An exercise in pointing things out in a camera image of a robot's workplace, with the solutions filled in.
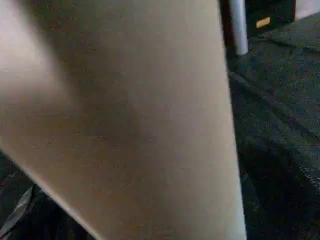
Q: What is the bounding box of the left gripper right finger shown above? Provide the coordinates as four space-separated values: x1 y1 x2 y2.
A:
236 139 320 240

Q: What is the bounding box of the white plastic table leg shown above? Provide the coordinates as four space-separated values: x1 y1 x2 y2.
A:
0 0 248 240
228 0 249 56

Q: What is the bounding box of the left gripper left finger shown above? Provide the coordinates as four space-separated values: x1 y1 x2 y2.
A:
0 149 97 240

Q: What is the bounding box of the black cabinet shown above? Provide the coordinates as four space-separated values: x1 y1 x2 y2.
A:
221 0 298 39

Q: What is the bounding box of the black work mat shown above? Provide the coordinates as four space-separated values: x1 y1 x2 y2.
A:
0 11 320 240

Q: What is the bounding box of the small yellow label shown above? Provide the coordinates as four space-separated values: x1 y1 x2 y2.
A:
255 16 272 29

